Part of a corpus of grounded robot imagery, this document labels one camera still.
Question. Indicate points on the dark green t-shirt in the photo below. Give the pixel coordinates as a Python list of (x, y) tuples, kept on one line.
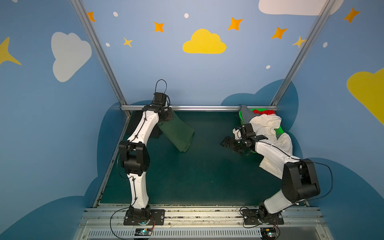
[(178, 132)]

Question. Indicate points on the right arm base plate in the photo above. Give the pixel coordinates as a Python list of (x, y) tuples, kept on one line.
[(250, 216)]

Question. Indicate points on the folded black t-shirt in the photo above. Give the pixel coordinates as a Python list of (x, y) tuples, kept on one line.
[(137, 124)]

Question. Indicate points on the aluminium frame post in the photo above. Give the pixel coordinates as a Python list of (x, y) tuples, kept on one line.
[(88, 26), (304, 50)]

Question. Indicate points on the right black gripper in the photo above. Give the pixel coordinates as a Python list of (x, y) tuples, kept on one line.
[(235, 143)]

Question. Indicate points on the aluminium frame left post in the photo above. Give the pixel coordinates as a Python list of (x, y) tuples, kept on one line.
[(88, 26)]

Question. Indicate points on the aluminium frame back rail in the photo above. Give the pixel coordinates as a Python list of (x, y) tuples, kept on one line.
[(188, 108)]

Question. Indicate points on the bright green basket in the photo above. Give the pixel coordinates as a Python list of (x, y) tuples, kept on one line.
[(267, 125)]

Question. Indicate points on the grey t-shirt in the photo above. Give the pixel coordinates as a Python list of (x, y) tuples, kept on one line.
[(246, 114)]

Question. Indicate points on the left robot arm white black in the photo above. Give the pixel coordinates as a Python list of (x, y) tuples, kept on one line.
[(135, 160)]

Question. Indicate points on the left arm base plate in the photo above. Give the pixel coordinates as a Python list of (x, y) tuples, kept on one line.
[(155, 217)]

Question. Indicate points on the white t-shirt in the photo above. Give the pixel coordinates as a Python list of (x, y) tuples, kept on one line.
[(276, 141)]

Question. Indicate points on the aluminium front rail base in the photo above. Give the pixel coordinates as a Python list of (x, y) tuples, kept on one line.
[(201, 223)]

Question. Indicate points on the left controller board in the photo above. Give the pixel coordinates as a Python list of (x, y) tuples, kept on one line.
[(143, 232)]

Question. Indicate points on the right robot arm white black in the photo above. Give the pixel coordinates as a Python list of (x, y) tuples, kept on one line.
[(299, 177)]

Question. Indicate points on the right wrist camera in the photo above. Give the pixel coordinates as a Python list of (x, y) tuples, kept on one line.
[(248, 135)]

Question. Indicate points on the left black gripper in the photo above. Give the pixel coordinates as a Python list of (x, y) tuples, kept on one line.
[(167, 114)]

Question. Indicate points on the aluminium frame right post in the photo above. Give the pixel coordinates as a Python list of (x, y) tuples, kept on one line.
[(304, 50)]

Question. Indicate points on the controller board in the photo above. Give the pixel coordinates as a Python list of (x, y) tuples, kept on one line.
[(268, 233), (143, 232)]

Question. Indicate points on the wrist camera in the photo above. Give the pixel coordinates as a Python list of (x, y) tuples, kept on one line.
[(248, 135), (161, 99)]

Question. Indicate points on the red t-shirt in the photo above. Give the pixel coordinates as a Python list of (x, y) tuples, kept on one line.
[(264, 112)]

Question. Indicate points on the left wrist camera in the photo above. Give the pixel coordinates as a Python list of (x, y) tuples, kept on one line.
[(161, 99)]

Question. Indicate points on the right controller board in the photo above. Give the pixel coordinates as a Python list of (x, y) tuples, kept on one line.
[(268, 233)]

